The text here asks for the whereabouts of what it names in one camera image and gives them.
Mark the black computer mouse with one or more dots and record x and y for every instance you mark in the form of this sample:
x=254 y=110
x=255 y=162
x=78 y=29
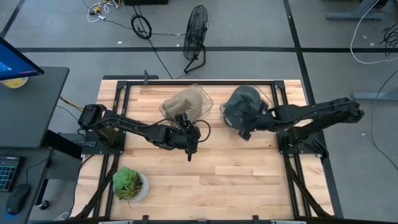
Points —
x=18 y=199

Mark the black floor fan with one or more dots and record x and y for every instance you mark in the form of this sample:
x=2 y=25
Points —
x=195 y=32

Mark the clear plastic bin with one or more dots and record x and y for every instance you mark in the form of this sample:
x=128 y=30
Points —
x=268 y=98
x=208 y=104

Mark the black backlit keyboard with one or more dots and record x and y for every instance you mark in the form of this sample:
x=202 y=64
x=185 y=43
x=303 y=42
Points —
x=7 y=172

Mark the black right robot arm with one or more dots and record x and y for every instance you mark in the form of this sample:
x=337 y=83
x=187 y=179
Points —
x=311 y=110

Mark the yellow bowl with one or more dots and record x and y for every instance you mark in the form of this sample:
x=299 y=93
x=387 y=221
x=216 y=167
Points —
x=14 y=83

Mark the green succulent in white pot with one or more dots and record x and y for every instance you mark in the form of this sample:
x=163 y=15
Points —
x=126 y=183

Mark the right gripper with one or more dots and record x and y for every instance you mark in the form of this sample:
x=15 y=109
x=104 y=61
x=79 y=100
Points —
x=261 y=119

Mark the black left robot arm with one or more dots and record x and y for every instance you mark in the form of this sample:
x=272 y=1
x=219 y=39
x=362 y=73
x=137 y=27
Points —
x=140 y=127

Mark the black aluminium table frame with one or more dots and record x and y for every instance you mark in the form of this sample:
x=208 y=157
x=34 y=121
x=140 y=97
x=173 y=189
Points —
x=217 y=82

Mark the black desk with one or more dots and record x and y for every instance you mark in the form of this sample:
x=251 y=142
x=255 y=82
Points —
x=31 y=109

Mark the computer monitor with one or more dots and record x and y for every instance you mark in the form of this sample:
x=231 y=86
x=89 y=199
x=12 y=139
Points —
x=15 y=62

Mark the small black knob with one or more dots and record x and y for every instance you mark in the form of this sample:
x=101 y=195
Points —
x=44 y=204

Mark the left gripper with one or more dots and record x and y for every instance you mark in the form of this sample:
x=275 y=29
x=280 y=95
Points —
x=186 y=137

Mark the grey desk foot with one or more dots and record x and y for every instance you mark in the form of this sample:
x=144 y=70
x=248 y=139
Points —
x=354 y=14
x=373 y=96

